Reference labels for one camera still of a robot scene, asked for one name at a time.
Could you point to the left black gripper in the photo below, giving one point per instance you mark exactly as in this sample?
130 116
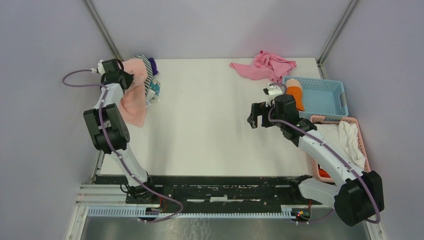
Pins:
130 78

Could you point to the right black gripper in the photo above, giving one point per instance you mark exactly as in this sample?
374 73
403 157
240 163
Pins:
259 109

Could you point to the light pink towel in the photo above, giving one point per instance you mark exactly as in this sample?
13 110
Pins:
132 105

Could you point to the orange cartoon towel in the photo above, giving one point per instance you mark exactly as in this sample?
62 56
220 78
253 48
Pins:
295 89

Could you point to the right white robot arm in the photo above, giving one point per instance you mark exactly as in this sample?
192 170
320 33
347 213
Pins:
355 196

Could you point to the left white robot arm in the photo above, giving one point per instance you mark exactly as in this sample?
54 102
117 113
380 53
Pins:
109 133

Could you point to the striped cloth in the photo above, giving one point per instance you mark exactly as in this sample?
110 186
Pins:
147 69

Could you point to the purple cloth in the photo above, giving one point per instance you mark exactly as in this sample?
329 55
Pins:
153 66

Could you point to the teal patterned cloth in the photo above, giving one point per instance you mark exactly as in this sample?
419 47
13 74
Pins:
152 96

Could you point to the pink crumpled towel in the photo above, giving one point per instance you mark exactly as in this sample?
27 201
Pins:
265 65

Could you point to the pink plastic basket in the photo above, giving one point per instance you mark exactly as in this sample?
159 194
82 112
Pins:
321 119

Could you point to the blue plastic basket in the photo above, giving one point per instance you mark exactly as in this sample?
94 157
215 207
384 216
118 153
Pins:
322 97

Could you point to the white cloth in basket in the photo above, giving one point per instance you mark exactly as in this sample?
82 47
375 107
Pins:
344 138

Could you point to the orange cloth in basket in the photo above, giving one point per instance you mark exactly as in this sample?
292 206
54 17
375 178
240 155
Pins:
323 174

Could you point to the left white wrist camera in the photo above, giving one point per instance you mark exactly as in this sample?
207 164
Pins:
99 68

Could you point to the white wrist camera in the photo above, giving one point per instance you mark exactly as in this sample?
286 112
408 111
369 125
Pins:
99 68
272 91

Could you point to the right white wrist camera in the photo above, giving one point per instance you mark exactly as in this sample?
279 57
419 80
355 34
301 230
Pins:
272 91

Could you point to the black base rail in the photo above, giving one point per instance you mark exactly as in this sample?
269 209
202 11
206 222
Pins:
213 194

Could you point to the white slotted cable duct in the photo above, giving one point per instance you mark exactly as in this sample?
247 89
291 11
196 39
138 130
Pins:
143 213

